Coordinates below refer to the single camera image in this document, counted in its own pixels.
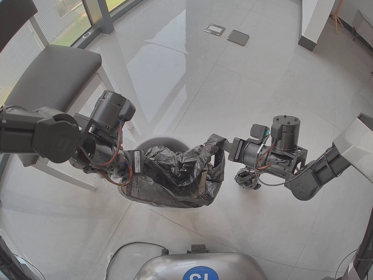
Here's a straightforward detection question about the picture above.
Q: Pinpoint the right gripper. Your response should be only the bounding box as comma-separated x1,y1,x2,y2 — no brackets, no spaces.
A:
229,138,274,171

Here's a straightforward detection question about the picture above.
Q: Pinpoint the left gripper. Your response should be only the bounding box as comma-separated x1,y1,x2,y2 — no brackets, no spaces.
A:
93,136,146,183

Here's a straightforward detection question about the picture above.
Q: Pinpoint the black plastic bag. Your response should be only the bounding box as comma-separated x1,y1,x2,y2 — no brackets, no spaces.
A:
118,133,229,209

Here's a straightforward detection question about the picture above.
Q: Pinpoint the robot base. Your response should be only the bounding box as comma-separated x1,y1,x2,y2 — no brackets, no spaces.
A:
136,244,264,280

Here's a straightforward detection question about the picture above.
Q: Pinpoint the crumpled black plastic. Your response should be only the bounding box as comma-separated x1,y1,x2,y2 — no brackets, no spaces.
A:
234,166,262,190

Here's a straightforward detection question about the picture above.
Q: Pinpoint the white trash bin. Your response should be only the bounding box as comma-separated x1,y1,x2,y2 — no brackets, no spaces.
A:
117,135,199,211

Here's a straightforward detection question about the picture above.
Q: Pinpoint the grey white-legged chair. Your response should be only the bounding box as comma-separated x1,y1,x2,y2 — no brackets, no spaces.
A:
0,0,142,192

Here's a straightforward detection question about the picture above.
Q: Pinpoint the grey low cabinet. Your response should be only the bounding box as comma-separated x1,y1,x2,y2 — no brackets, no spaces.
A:
351,10,373,44

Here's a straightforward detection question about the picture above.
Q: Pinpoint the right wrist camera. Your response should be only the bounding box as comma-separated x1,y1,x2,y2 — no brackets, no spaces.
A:
249,124,271,144

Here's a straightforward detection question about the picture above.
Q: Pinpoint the black cable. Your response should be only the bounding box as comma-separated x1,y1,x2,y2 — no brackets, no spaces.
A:
255,156,289,186
107,242,170,273

